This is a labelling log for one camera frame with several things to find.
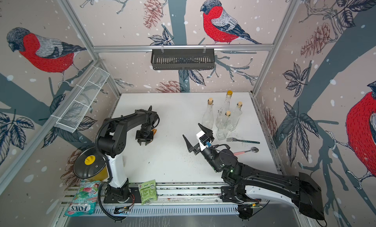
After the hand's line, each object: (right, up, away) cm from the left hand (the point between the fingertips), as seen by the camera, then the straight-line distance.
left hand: (147, 141), depth 93 cm
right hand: (+30, +13, -28) cm, 43 cm away
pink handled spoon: (+68, -4, -3) cm, 68 cm away
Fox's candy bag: (-24, -24, -23) cm, 41 cm away
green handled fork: (+56, +1, +2) cm, 56 cm away
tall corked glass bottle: (+38, +14, -6) cm, 41 cm away
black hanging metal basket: (+22, +57, +14) cm, 63 cm away
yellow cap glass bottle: (+48, +22, -9) cm, 54 cm away
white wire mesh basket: (-39, +16, -14) cm, 44 cm away
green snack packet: (+6, -21, -19) cm, 29 cm away
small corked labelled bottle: (+56, +16, -4) cm, 58 cm away
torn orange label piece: (+3, +6, +5) cm, 9 cm away
